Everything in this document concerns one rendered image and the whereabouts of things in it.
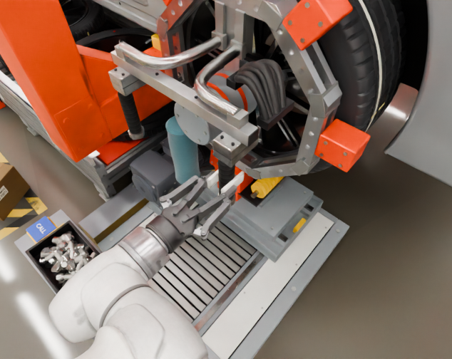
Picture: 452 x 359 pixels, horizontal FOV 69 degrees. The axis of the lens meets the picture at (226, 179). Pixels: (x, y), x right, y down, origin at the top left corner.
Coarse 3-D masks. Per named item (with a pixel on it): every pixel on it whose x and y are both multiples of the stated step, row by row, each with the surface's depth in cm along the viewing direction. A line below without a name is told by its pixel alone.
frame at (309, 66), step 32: (192, 0) 75; (224, 0) 69; (256, 0) 64; (288, 0) 63; (160, 32) 90; (288, 32) 63; (320, 64) 68; (320, 96) 67; (320, 128) 73; (256, 160) 104; (288, 160) 90
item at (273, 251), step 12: (204, 192) 154; (312, 204) 150; (228, 216) 146; (300, 216) 146; (312, 216) 148; (240, 228) 140; (252, 228) 143; (288, 228) 143; (300, 228) 140; (252, 240) 139; (264, 240) 139; (276, 240) 137; (288, 240) 137; (264, 252) 139; (276, 252) 136
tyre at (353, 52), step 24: (384, 0) 70; (336, 24) 65; (360, 24) 65; (384, 24) 71; (336, 48) 68; (360, 48) 66; (384, 48) 71; (336, 72) 71; (360, 72) 68; (384, 72) 74; (360, 96) 71; (384, 96) 79; (360, 120) 75; (312, 168) 95
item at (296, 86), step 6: (264, 24) 102; (264, 30) 104; (270, 30) 102; (264, 36) 105; (270, 36) 98; (264, 42) 106; (270, 42) 99; (288, 84) 110; (294, 84) 109; (288, 90) 112; (294, 90) 110; (300, 90) 109; (300, 96) 110
